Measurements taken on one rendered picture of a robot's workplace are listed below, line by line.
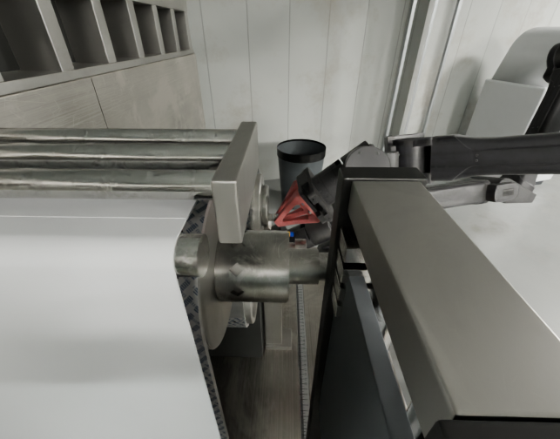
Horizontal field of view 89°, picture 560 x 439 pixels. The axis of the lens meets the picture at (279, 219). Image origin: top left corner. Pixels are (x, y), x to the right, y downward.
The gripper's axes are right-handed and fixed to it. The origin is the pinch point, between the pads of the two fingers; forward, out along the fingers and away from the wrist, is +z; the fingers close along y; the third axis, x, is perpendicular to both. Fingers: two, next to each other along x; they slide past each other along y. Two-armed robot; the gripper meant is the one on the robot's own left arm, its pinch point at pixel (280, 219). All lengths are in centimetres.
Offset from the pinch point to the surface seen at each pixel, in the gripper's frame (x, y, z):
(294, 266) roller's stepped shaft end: 8.7, -25.5, -7.7
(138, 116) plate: 30.4, 32.1, 20.8
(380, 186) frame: 13.4, -29.3, -16.8
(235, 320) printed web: -0.6, -17.1, 9.1
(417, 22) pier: -57, 291, -137
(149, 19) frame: 48, 57, 8
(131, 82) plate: 36, 33, 16
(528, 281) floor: -209, 101, -69
